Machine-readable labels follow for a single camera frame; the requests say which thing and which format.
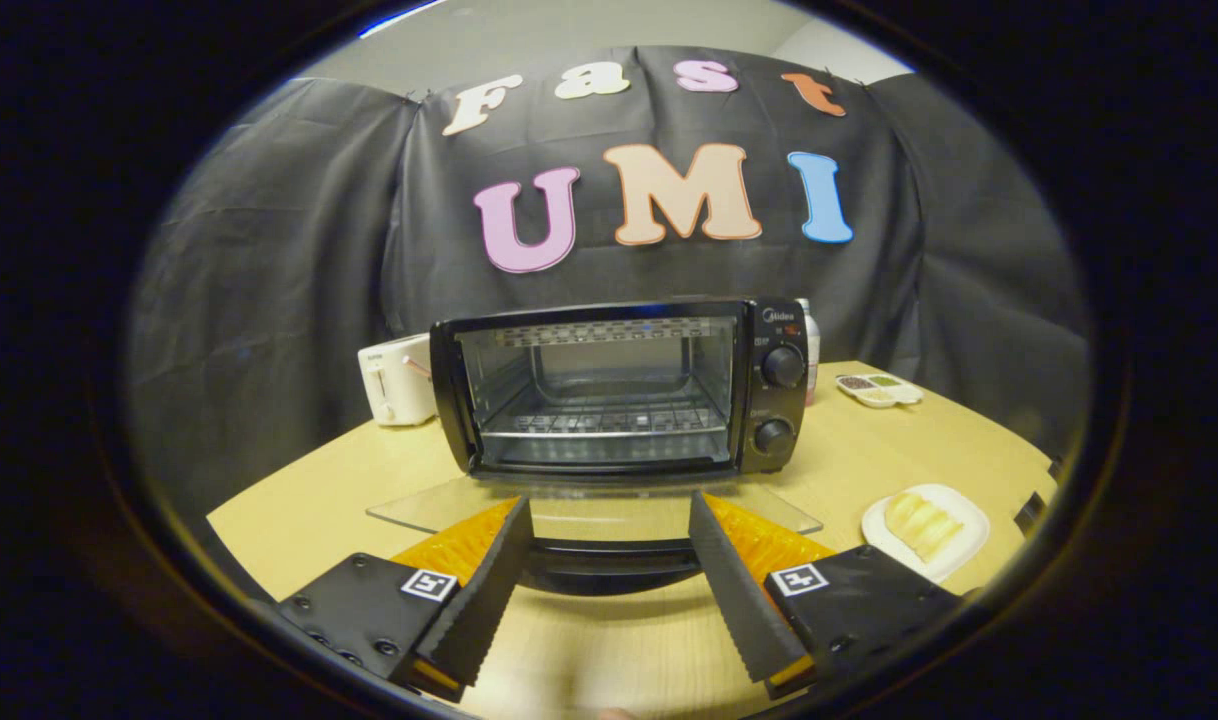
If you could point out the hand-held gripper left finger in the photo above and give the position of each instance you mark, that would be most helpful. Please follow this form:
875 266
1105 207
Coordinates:
489 590

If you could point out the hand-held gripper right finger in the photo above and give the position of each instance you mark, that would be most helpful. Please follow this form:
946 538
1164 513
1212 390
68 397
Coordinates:
734 590

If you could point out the black toaster oven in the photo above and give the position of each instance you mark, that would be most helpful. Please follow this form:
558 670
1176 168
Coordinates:
769 400

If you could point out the yellow sliced food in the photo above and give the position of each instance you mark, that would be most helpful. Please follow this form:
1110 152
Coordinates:
924 525

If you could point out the white bread toaster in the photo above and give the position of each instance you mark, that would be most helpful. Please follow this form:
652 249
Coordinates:
394 385

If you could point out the white plate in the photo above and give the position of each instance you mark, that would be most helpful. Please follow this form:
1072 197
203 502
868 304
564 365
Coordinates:
969 515

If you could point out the white divided seasoning dish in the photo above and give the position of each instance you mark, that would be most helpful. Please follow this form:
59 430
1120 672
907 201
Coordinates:
879 390

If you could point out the white bottle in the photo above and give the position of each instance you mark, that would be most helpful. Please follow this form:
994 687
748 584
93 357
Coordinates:
811 345

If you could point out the black backdrop cloth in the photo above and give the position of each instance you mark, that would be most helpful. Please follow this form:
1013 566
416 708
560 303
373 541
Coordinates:
289 280

